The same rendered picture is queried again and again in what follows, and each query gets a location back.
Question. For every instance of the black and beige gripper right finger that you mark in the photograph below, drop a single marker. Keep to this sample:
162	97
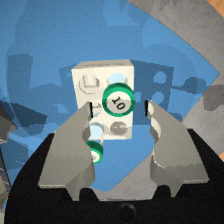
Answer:
182	160

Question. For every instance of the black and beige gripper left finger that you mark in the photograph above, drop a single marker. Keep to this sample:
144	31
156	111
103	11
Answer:
56	172

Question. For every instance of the cream bucket adapter with round holes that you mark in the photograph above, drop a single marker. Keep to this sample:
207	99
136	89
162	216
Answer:
1	185

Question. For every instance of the white tube rack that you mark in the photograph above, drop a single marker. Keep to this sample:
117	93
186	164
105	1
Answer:
90	71

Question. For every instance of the blue bench mat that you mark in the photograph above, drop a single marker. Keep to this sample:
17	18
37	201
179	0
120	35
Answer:
42	40

